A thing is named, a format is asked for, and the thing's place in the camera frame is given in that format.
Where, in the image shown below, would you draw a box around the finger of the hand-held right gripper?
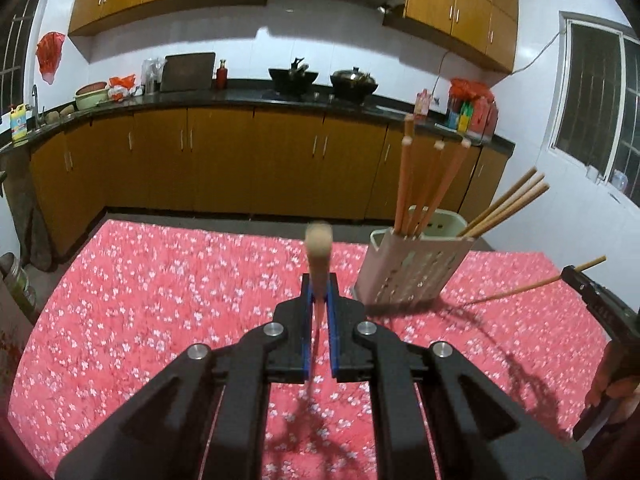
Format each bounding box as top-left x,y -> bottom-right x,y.
560,265 -> 640,377

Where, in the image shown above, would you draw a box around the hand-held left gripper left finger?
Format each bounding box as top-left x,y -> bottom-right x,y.
55,272 -> 317,480

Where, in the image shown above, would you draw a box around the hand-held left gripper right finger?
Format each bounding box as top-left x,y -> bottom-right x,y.
325,272 -> 586,480

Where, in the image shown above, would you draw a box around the beige perforated chopstick holder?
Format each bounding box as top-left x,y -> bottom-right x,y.
352,206 -> 476,317

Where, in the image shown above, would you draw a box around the person's right hand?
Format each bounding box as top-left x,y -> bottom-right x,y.
585,342 -> 640,426

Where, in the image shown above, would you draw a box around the red floral tablecloth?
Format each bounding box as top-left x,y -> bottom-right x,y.
7,219 -> 613,480

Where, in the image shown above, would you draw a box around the orange wooden base cabinets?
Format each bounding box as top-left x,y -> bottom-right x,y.
27,107 -> 511,261

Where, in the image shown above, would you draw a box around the barred window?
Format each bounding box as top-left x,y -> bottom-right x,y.
550,10 -> 640,196
0,0 -> 48,116

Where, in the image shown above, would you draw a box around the red seasoning packages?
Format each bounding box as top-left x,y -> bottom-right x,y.
446,78 -> 500,140

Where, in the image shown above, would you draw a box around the black gas stove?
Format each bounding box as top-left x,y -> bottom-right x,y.
260,87 -> 381,107

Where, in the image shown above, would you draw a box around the black kitchen countertop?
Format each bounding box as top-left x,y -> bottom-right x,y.
0,87 -> 516,156

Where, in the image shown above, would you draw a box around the black wok with lid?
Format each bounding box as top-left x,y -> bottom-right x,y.
330,66 -> 379,98

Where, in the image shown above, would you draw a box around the dark cutting board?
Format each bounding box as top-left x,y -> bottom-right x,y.
160,51 -> 217,93

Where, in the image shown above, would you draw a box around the clear plastic bag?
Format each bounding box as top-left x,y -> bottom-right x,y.
141,57 -> 166,95

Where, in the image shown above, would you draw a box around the dark brown cloth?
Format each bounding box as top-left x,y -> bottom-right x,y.
2,152 -> 51,273

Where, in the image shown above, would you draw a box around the orange white plastic bag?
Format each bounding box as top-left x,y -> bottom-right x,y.
107,74 -> 146,101

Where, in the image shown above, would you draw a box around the green basin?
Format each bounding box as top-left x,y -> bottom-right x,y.
75,81 -> 111,110

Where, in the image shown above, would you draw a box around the yellow detergent bottle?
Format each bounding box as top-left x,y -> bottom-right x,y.
10,102 -> 31,142

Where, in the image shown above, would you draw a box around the red plastic bag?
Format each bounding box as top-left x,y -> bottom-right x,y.
36,31 -> 67,86

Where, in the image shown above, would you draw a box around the white wall cable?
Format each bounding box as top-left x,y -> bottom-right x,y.
432,30 -> 563,93

